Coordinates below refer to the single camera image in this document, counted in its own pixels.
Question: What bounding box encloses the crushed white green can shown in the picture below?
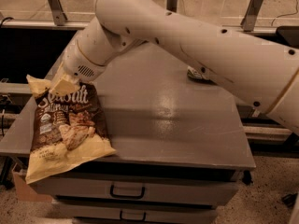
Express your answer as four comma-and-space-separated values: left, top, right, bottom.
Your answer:
187, 66, 208, 81

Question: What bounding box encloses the upper grey drawer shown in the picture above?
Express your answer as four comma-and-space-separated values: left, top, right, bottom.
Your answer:
30, 173, 238, 206

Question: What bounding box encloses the lower grey drawer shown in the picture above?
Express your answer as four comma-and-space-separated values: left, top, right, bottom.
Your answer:
54, 200, 217, 224

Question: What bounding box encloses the grey drawer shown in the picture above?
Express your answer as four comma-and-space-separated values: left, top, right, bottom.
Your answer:
30, 173, 238, 206
54, 200, 217, 224

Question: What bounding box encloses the cardboard box under table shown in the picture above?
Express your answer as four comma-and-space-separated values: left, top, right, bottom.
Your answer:
12, 164, 52, 203

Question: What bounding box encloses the black lower drawer handle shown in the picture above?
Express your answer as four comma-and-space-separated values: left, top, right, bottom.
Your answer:
120, 210, 147, 221

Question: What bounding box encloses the brown sea salt chip bag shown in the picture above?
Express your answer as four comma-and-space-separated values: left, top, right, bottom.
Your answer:
25, 76, 115, 184

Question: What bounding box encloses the black cable at left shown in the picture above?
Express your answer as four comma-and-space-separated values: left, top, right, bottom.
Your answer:
0, 16, 15, 29

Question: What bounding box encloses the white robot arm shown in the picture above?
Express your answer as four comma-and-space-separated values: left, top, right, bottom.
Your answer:
50, 0, 299, 134

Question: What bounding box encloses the black drawer handle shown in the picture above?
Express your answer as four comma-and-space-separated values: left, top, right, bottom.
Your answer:
120, 210, 147, 221
109, 185, 146, 200

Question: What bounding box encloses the black upper drawer handle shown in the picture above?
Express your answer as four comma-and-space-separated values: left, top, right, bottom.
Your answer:
109, 185, 146, 200

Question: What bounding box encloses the left metal railing bracket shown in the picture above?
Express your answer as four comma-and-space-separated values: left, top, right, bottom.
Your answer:
48, 0, 67, 26

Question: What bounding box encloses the right metal railing bracket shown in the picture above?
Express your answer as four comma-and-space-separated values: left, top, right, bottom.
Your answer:
240, 0, 263, 32

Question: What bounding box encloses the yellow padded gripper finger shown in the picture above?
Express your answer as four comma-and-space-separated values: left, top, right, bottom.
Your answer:
50, 73, 79, 96

